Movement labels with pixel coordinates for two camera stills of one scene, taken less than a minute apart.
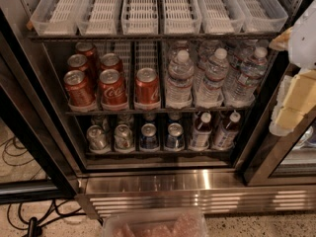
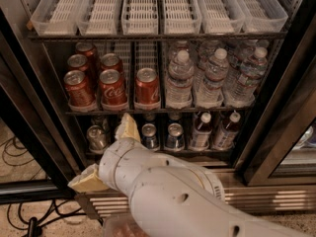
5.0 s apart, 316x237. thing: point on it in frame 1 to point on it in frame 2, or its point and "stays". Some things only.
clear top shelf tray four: [181, 9] stays
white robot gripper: [304, 43] to [116, 163]
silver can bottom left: [97, 139] stays
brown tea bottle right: [226, 133] stays
